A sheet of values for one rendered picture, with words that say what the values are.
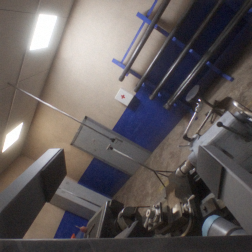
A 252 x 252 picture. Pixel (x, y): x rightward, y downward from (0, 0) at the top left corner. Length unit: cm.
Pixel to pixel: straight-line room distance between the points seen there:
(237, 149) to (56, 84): 420
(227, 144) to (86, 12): 369
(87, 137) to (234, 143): 424
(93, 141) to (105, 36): 275
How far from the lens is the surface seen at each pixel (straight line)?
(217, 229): 83
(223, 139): 134
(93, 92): 451
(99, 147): 522
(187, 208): 149
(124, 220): 196
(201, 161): 17
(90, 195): 572
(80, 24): 432
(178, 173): 153
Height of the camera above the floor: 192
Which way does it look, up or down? 10 degrees down
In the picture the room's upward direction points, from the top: 60 degrees counter-clockwise
